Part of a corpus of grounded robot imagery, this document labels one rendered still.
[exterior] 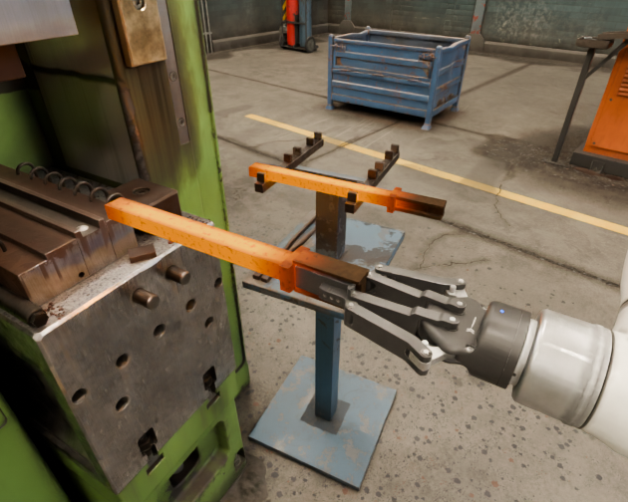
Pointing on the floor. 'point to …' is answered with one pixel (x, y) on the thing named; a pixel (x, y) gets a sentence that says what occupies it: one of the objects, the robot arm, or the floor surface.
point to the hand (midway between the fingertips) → (328, 279)
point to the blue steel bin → (397, 72)
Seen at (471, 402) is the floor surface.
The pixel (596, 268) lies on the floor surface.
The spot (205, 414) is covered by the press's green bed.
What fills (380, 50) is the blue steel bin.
